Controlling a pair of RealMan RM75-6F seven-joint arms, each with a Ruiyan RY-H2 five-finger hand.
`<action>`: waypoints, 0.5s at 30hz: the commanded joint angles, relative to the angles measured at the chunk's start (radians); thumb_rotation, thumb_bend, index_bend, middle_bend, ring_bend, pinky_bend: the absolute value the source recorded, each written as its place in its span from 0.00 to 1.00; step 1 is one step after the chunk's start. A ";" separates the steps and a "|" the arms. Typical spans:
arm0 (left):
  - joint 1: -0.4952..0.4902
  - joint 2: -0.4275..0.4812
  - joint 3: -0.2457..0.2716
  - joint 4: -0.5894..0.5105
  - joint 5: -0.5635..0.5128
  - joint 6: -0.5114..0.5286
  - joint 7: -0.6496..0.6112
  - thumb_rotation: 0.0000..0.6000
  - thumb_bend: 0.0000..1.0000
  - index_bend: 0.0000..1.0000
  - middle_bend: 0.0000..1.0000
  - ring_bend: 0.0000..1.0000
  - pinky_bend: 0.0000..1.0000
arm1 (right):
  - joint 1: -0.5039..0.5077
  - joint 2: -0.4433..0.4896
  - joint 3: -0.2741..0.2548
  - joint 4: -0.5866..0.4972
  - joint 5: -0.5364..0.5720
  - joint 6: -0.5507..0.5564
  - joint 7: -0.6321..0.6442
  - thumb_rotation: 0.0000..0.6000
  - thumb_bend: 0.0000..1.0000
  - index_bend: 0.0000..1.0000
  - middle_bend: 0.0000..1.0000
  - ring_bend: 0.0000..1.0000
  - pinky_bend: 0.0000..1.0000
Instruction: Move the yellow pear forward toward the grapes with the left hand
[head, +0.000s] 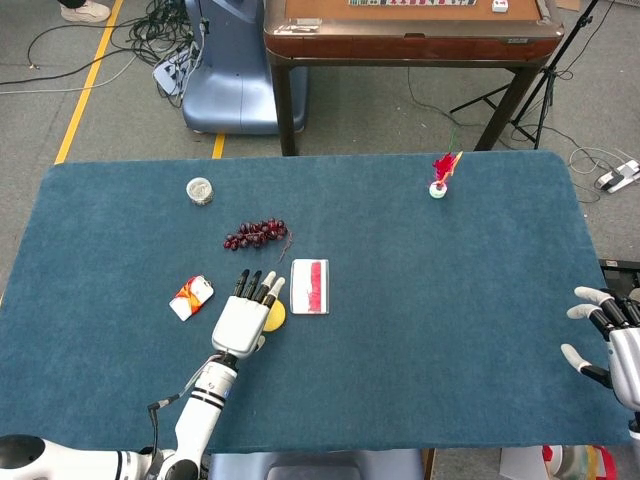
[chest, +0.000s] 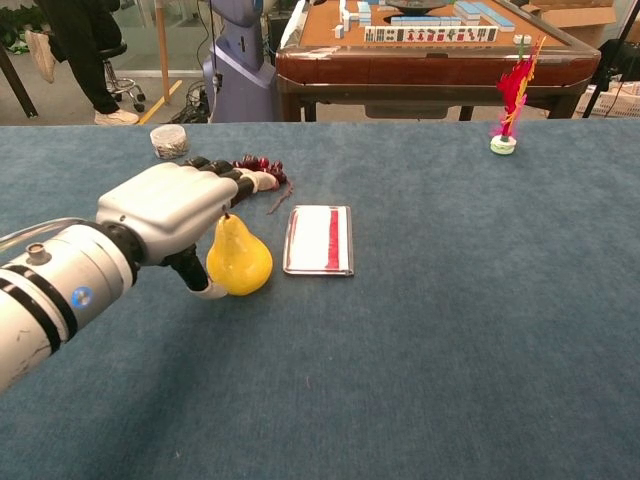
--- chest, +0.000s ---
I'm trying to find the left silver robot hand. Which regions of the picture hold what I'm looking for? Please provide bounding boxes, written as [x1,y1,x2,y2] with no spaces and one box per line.
[94,156,281,300]

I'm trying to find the yellow pear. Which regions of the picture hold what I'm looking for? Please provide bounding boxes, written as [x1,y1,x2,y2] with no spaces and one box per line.
[205,213,275,297]

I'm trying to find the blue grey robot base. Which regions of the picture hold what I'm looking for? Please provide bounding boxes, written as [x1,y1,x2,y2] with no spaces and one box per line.
[202,0,279,124]

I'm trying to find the dark red grape bunch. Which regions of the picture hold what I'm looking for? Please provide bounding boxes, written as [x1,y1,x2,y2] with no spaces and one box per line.
[232,153,295,216]

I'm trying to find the clear round container of clips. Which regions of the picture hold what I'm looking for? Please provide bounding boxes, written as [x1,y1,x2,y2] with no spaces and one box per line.
[149,124,191,161]

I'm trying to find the black swivel stool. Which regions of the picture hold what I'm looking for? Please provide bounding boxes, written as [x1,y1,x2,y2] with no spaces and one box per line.
[97,42,147,114]

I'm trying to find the white red folded towel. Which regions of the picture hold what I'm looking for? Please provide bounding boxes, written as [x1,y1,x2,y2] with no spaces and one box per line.
[282,204,355,278]

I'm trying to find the person in black clothes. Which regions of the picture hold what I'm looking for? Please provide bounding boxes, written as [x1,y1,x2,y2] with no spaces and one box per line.
[23,0,140,126]

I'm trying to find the dark table leg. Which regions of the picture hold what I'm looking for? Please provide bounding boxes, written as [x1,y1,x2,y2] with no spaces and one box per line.
[0,43,40,120]

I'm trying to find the brown mahjong table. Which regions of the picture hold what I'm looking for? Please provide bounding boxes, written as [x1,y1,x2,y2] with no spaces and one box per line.
[274,0,602,123]

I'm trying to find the face-up mahjong tile row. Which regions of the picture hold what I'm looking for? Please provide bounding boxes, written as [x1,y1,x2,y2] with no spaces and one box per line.
[363,25,500,44]

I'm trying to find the black bowl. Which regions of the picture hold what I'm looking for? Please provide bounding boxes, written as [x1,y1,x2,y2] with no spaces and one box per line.
[384,0,454,15]

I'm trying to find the red feather shuttlecock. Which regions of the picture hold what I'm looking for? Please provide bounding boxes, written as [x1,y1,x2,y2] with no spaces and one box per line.
[489,35,547,156]

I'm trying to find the cardboard box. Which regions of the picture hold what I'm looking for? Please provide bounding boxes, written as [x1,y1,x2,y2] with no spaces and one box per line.
[519,0,640,49]

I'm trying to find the black tripod stand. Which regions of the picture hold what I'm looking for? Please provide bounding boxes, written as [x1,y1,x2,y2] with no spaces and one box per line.
[582,0,640,120]

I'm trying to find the white plastic basket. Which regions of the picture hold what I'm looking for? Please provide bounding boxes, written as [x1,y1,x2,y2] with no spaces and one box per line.
[574,82,640,120]

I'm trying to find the black floor cables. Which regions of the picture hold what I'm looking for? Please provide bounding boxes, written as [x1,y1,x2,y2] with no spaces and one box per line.
[169,79,211,125]

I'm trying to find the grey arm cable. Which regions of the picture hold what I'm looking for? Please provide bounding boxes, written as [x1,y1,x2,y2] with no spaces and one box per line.
[0,217,97,247]

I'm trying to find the wooden post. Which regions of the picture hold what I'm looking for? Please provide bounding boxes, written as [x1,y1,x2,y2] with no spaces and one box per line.
[154,0,172,105]

